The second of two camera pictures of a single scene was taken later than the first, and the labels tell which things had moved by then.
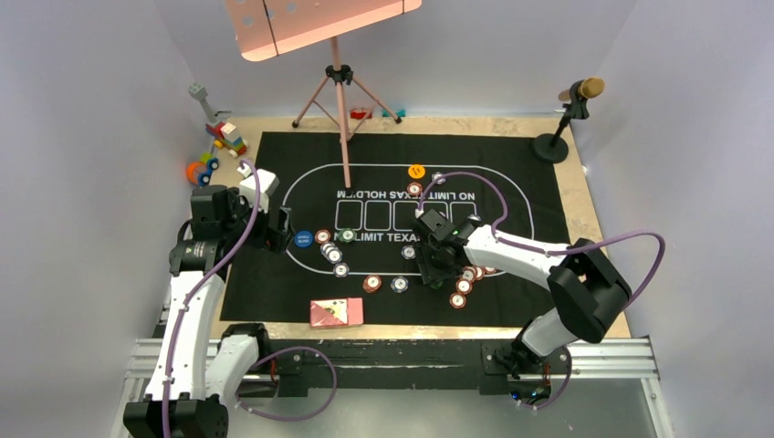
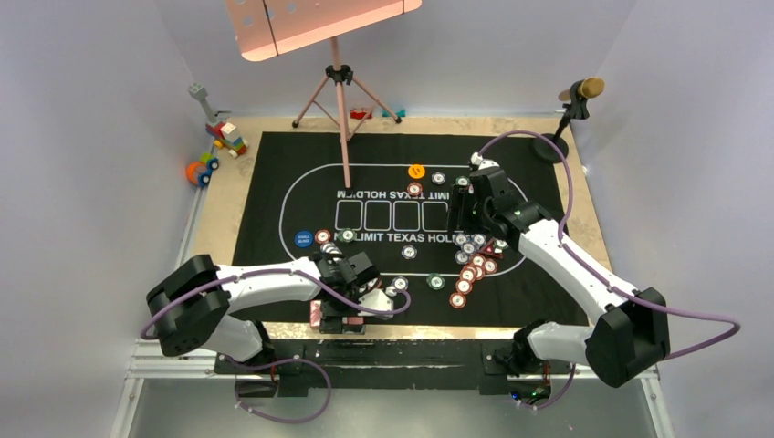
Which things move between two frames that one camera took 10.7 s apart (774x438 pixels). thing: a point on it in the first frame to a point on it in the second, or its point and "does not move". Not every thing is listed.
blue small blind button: (304, 239) does not move
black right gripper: (429, 270) to (461, 197)
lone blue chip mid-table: (408, 252) does not move
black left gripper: (273, 239) to (332, 318)
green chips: (347, 234) does not move
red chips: (322, 235) does not move
